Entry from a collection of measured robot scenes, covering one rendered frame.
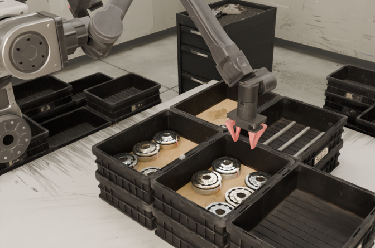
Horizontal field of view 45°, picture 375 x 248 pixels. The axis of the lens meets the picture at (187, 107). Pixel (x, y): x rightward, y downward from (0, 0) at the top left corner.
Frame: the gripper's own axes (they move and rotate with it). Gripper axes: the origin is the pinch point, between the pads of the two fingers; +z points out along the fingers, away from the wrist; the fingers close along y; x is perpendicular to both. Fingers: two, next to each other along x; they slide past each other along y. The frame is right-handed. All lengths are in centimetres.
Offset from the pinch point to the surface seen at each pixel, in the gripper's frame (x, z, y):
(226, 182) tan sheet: -6.5, 23.4, 10.5
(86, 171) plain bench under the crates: 11, 38, 69
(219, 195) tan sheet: 0.6, 23.6, 7.9
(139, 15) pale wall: -244, 69, 316
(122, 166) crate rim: 19.6, 14.8, 34.1
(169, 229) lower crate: 18.0, 30.7, 14.3
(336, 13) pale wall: -338, 50, 125
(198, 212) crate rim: 19.5, 15.0, 0.8
